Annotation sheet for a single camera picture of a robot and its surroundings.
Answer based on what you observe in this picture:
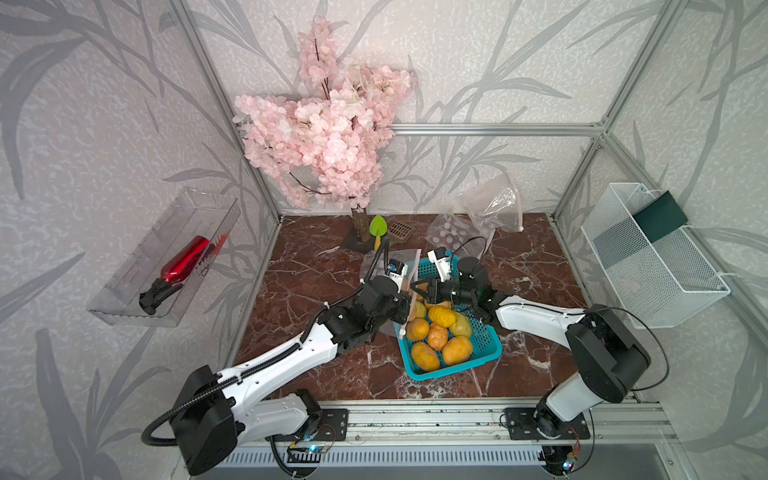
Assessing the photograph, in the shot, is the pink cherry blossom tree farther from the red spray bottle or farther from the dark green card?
the dark green card

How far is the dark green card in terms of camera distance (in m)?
0.69

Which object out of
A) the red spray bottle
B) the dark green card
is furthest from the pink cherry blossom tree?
the dark green card
